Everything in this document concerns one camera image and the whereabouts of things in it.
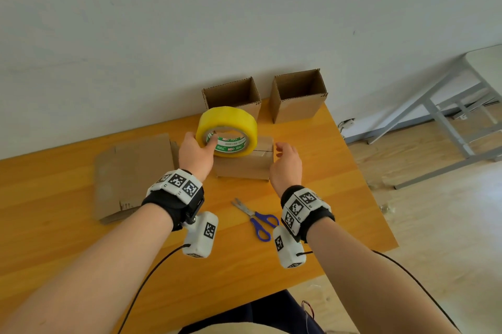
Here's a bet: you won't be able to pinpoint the person's left hand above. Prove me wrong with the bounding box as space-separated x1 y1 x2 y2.
178 132 219 183

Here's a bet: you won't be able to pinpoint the person's right hand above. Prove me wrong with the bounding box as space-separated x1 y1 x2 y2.
269 141 303 198

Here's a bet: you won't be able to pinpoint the brown cardboard paper box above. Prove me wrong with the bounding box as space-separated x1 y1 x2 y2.
201 77 263 123
213 135 275 181
268 68 328 125

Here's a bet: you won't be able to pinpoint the yellow tape roll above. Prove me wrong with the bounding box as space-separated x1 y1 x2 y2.
195 106 259 158

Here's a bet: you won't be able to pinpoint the blue-handled scissors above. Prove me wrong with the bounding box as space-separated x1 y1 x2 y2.
230 197 280 243

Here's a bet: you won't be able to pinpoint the stack of cardboard boxes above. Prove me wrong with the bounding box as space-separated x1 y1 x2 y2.
93 133 180 225

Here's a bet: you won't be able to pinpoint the person's right forearm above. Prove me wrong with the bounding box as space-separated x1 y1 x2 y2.
305 216 462 334

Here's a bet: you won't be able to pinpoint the person's left forearm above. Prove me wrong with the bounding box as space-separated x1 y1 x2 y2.
0 203 174 334

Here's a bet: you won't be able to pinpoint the person's dark and beige clothing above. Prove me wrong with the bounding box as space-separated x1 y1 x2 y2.
178 290 326 334

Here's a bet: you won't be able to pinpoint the black left wristband with markers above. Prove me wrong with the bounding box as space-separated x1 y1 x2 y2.
141 169 206 231

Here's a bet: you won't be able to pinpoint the black wristband with markers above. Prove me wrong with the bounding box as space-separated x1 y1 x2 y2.
141 169 206 231
280 185 336 244

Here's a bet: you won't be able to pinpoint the black right wristband with markers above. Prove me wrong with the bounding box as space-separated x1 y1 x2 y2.
280 185 336 244

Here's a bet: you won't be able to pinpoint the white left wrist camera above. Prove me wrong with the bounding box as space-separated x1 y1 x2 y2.
181 211 219 259

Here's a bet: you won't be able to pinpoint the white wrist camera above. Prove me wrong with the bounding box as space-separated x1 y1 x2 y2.
181 211 219 259
272 225 307 269

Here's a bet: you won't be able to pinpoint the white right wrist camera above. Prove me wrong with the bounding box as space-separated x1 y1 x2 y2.
272 225 307 269

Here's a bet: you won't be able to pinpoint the black left camera cable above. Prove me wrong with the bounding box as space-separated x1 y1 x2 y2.
117 243 192 334

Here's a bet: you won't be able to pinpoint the black camera cable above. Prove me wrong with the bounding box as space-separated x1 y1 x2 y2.
296 249 462 332
117 243 192 334

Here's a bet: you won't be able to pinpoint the black right camera cable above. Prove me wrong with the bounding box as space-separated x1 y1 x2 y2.
296 249 462 332

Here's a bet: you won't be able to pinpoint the grey metal table frame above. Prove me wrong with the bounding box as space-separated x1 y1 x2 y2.
345 44 502 190

